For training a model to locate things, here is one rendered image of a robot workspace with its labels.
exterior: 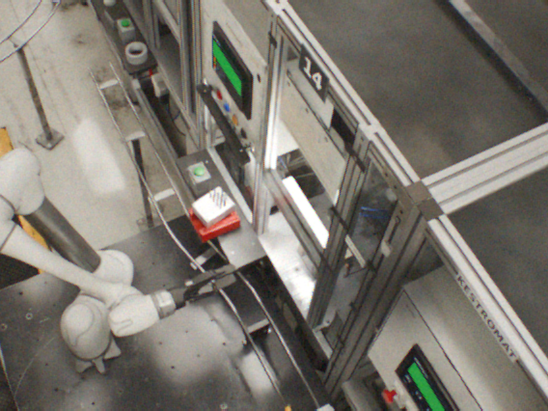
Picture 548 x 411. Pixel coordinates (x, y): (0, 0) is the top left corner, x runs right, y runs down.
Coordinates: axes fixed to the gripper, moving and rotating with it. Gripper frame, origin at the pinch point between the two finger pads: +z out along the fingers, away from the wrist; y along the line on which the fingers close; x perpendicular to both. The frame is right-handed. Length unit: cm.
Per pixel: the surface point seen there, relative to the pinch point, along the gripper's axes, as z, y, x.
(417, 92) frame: 40, 89, -15
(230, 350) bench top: -3.9, -44.4, -10.3
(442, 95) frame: 45, 89, -18
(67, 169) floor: -30, -112, 145
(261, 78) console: 20, 64, 22
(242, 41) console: 20, 68, 34
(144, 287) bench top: -23, -44, 28
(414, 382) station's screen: 18, 46, -65
